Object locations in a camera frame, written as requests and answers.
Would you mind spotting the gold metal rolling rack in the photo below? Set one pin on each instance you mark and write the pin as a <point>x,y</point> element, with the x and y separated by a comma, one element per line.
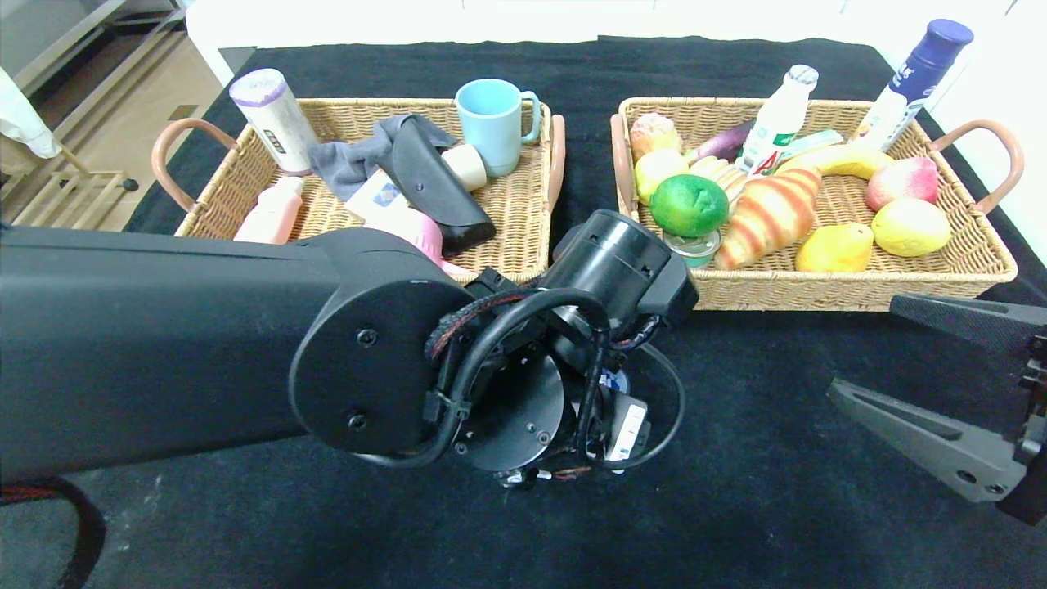
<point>74,196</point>

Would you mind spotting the white milk bottle green label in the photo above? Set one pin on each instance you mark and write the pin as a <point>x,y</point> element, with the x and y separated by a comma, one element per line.
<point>777,121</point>

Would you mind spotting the striped croissant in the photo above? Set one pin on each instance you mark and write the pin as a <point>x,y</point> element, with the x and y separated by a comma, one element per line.
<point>769,217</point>

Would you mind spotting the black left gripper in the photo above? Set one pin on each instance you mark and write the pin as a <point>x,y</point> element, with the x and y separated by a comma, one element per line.
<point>630,431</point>

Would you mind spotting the beige soap box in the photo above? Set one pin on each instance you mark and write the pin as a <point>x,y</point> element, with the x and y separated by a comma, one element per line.
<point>376,196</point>

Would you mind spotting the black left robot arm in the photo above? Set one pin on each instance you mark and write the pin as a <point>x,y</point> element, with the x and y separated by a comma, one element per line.
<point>164,352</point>

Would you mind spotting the white tumbler with purple lid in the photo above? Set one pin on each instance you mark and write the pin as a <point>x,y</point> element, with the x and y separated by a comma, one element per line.
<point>276,121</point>

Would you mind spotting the purple eggplant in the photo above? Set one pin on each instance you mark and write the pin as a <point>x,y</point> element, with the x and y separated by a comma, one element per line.
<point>720,146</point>

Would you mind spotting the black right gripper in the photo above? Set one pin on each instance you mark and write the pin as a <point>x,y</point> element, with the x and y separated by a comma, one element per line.
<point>1032,401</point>

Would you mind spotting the small cream cup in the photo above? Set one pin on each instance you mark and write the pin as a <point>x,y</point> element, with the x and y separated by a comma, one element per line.
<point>466,166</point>

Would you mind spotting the pink bumpy fruit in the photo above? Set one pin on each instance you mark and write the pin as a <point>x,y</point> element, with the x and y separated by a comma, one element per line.
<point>653,133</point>

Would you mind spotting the white counter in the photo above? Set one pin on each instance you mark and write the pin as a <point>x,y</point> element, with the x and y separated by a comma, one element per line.
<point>368,24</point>

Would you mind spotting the red peach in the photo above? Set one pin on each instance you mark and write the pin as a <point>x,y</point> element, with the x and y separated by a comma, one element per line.
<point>900,182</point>

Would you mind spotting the grey cloth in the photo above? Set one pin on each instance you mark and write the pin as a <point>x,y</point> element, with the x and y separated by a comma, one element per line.
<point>352,159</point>

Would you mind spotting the yellow banana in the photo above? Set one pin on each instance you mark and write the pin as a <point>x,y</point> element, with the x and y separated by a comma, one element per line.
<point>851,159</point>

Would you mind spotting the green lime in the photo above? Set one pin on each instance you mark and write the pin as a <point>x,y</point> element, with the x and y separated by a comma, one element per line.
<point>689,204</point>

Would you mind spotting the white bottle with blue cap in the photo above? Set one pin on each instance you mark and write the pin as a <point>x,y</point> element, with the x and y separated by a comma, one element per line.
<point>912,80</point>

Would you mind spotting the yellow lemon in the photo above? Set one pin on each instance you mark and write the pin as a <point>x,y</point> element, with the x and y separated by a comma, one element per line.
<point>908,227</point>

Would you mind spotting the yellow-green apple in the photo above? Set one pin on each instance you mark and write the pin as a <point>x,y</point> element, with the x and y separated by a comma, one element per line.
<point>654,168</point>

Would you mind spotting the wicker basket with household items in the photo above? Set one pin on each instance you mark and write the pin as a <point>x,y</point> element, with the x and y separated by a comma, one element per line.
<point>515,221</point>

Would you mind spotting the tin can with green label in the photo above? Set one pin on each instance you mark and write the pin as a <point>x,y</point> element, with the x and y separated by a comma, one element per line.
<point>702,245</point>

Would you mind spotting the yellow pear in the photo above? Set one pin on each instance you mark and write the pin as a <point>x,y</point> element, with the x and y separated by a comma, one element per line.
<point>834,249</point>

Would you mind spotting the light blue mug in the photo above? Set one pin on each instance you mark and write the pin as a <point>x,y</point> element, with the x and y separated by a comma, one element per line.
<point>495,123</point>

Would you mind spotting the black glasses case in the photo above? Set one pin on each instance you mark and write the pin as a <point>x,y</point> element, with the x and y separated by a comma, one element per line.
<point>438,184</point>

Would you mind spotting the pink saucepan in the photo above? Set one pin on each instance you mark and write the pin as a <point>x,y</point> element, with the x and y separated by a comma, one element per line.
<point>421,229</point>

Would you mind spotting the long striped bread loaf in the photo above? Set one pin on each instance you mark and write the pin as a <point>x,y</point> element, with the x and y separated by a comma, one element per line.
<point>724,173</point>

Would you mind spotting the pink lotion bottle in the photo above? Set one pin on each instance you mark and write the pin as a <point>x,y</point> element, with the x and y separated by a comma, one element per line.
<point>274,214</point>

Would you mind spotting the white hanging fabric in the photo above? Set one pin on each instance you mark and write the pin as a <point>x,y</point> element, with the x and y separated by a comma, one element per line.
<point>20,123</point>

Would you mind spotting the green snack pack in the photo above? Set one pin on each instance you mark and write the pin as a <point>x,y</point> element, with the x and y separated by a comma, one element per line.
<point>814,144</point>

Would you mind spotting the wicker basket with food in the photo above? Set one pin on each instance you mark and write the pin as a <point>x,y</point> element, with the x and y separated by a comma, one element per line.
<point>818,290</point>

